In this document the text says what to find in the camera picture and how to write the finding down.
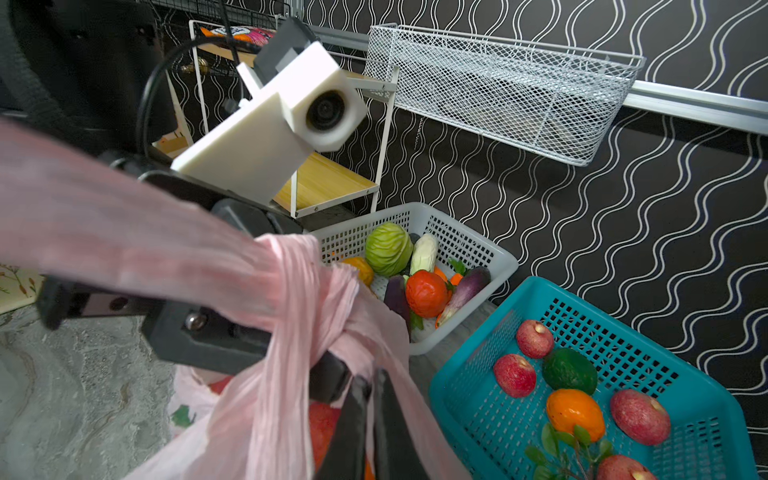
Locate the purple eggplant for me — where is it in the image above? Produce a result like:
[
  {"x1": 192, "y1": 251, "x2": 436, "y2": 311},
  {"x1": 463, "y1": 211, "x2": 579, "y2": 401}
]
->
[{"x1": 384, "y1": 275, "x2": 411, "y2": 331}]

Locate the orange with green leaves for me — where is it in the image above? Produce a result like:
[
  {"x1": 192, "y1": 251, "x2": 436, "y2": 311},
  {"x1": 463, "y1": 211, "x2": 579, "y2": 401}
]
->
[{"x1": 525, "y1": 389, "x2": 614, "y2": 479}]

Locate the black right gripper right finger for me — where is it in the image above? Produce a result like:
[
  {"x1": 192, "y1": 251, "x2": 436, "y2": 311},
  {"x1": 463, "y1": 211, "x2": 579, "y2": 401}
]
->
[{"x1": 373, "y1": 369, "x2": 428, "y2": 480}]

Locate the orange Fox's candy bag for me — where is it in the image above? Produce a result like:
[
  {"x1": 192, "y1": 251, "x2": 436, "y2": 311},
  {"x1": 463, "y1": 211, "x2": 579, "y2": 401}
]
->
[{"x1": 200, "y1": 26, "x2": 275, "y2": 47}]

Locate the orange carrot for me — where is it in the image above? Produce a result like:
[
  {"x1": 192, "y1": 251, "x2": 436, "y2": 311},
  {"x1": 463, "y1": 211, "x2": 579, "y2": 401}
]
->
[{"x1": 434, "y1": 267, "x2": 463, "y2": 286}]

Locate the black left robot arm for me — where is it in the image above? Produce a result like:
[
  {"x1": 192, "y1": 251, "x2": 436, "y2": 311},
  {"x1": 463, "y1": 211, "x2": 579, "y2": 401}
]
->
[{"x1": 1, "y1": 1, "x2": 300, "y2": 375}]

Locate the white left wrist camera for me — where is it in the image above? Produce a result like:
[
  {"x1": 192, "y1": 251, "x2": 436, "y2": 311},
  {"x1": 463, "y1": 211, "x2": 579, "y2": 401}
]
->
[{"x1": 171, "y1": 18, "x2": 367, "y2": 204}]

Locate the yellow pumpkin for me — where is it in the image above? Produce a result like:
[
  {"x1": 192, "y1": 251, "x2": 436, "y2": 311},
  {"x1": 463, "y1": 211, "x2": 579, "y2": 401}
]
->
[{"x1": 342, "y1": 257, "x2": 375, "y2": 287}]

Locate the grey white plastic basket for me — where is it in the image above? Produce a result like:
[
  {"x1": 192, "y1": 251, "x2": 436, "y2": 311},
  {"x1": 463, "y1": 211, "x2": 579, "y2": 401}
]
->
[{"x1": 308, "y1": 202, "x2": 520, "y2": 356}]

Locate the red tomato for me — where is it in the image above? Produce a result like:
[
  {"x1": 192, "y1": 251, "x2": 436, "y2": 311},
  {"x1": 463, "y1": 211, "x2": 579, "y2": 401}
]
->
[{"x1": 406, "y1": 270, "x2": 449, "y2": 318}]

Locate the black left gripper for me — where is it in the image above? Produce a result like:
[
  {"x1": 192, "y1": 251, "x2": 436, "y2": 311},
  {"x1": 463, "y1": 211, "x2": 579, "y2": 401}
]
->
[{"x1": 35, "y1": 155, "x2": 352, "y2": 404}]

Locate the dark green avocado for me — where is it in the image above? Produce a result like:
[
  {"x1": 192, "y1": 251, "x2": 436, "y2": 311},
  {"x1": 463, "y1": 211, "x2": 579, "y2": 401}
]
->
[{"x1": 542, "y1": 348, "x2": 598, "y2": 395}]

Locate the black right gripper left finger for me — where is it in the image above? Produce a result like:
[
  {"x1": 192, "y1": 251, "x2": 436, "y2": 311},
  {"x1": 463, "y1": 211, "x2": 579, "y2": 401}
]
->
[{"x1": 314, "y1": 376, "x2": 371, "y2": 480}]

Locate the pink plastic bag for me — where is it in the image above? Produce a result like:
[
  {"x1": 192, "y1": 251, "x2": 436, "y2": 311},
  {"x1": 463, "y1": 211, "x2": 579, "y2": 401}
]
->
[{"x1": 0, "y1": 116, "x2": 475, "y2": 480}]

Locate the teal plastic basket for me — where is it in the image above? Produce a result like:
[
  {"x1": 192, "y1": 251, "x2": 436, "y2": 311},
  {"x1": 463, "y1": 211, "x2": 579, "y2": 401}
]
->
[{"x1": 429, "y1": 277, "x2": 758, "y2": 479}]

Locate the red apple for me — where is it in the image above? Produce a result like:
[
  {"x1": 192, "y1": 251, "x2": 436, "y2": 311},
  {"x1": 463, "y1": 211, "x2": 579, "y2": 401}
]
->
[
  {"x1": 596, "y1": 455, "x2": 657, "y2": 480},
  {"x1": 610, "y1": 390, "x2": 671, "y2": 446},
  {"x1": 493, "y1": 354, "x2": 536, "y2": 398},
  {"x1": 516, "y1": 320, "x2": 554, "y2": 359}
]

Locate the cream canvas tote bag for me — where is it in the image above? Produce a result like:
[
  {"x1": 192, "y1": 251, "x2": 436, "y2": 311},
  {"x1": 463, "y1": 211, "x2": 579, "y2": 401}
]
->
[{"x1": 0, "y1": 264, "x2": 44, "y2": 314}]

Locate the green cabbage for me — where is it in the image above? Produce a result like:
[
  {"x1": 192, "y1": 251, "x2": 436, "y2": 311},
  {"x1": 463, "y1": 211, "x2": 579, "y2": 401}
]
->
[{"x1": 365, "y1": 223, "x2": 413, "y2": 277}]

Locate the white wire mesh wall basket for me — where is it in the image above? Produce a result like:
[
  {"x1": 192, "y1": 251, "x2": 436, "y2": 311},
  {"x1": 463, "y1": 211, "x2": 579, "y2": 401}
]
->
[{"x1": 364, "y1": 23, "x2": 646, "y2": 167}]

